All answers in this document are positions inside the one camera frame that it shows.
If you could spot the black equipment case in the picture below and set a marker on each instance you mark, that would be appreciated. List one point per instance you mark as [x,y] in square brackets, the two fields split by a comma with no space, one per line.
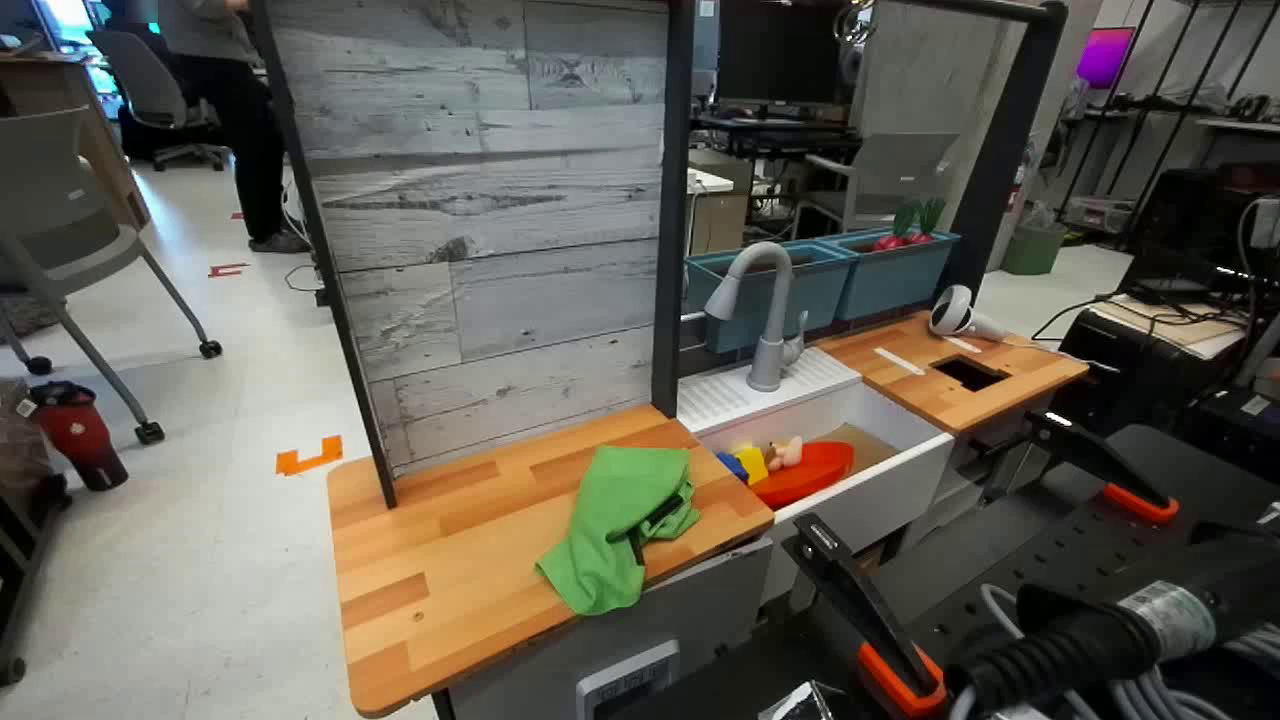
[1186,226]

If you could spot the person in black trousers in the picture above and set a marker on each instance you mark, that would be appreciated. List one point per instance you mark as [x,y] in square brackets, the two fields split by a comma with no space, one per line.
[255,120]

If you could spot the teal plastic bin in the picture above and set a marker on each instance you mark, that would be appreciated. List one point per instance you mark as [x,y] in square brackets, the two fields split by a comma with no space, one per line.
[815,290]
[903,280]

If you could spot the grey toy faucet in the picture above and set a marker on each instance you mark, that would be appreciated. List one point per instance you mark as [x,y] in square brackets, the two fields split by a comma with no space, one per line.
[775,334]

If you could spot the red items in bin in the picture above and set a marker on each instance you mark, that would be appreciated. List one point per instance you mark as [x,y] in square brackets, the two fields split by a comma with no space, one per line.
[903,247]

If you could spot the grey drawer front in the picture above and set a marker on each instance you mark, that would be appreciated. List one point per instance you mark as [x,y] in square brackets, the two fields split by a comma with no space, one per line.
[692,621]

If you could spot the white marker stick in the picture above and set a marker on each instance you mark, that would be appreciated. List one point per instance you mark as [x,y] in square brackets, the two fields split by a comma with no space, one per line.
[903,363]

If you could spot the white sink basin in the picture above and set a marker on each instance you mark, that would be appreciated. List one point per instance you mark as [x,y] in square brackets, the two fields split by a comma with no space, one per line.
[886,498]

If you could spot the black clamp with orange tip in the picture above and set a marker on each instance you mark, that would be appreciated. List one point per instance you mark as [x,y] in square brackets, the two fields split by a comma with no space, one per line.
[864,614]
[1107,470]

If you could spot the dark swivel chair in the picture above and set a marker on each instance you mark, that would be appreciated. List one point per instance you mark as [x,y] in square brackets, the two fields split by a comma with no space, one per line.
[146,87]

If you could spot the pink toy figure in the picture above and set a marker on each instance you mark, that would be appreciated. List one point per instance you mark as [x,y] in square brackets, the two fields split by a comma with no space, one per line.
[790,454]

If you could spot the grey side panel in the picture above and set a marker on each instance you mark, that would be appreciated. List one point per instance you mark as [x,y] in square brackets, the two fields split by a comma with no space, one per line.
[932,72]

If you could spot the red bowl with toys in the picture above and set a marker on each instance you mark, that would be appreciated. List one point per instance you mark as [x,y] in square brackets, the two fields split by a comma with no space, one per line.
[819,474]

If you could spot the purple lit screen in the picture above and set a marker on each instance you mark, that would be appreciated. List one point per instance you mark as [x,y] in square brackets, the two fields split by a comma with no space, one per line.
[1107,56]

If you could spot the grey office chair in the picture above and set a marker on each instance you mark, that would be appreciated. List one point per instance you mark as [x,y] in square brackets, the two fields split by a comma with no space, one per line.
[60,203]

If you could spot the red fire extinguisher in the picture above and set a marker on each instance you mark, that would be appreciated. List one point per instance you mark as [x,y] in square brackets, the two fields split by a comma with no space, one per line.
[79,433]

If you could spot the blue toy block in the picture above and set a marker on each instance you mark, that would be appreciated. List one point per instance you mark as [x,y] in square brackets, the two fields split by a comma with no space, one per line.
[731,467]

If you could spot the green microfibre cloth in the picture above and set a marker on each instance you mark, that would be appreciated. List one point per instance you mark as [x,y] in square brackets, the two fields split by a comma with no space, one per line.
[623,512]

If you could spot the green waste bin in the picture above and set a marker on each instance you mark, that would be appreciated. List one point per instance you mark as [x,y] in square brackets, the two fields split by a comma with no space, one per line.
[1032,249]

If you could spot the green item on chair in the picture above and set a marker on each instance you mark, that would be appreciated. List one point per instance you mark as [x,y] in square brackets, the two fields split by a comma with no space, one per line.
[920,218]

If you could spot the cardboard box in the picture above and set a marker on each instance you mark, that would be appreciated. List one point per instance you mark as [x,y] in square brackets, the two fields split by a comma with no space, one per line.
[716,212]

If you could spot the black frame post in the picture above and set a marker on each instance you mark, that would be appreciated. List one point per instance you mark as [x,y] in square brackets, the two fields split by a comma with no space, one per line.
[1006,145]
[674,203]

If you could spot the yellow toy block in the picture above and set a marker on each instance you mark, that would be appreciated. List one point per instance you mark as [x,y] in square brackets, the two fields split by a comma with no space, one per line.
[750,462]

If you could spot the white tape roll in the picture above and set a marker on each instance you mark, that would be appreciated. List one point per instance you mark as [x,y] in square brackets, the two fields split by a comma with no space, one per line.
[940,312]

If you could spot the black monitor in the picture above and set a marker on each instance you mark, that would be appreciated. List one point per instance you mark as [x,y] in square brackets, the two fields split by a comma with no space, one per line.
[781,55]

